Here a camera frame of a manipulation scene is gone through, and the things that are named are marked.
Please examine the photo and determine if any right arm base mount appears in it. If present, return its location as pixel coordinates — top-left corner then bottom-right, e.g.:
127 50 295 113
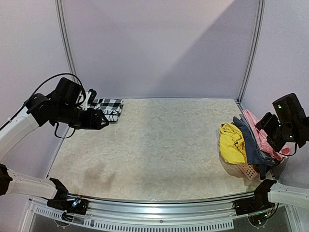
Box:
232 195 275 216

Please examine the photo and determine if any pink laundry basket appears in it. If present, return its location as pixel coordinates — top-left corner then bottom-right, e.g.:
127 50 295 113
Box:
236 164 258 180

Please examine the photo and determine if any left corner wall post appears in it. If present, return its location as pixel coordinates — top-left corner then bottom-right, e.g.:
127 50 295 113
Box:
55 0 76 75

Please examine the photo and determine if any yellow garment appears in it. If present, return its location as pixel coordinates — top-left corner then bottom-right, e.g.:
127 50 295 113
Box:
219 122 247 164

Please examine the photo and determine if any right corner wall post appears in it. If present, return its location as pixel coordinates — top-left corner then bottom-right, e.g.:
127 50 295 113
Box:
236 0 265 105

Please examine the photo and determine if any black white checkered shirt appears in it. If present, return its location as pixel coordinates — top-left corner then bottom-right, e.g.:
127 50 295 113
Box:
90 99 124 123

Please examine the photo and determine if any aluminium front rail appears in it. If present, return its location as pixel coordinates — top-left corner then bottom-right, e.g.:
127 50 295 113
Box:
28 192 293 230

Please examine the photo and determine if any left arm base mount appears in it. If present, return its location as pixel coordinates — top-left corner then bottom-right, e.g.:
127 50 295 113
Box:
47 197 90 215

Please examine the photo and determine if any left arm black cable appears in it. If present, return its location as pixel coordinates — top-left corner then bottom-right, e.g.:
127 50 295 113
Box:
21 72 85 139

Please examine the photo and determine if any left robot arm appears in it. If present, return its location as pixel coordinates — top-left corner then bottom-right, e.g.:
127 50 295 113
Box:
0 73 109 215

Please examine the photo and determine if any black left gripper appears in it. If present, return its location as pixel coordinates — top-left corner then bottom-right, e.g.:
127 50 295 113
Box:
56 102 110 130

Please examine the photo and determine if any navy blue garment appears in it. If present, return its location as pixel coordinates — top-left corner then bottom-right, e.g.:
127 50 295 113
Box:
233 115 276 180

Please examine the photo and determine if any pink garment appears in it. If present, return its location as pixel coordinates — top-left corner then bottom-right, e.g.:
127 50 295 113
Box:
243 109 291 161

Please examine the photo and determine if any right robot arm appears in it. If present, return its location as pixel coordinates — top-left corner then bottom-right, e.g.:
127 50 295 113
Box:
249 93 309 213

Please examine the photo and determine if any corner wall post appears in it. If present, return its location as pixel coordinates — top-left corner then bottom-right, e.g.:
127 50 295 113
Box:
55 0 76 75
236 0 265 105

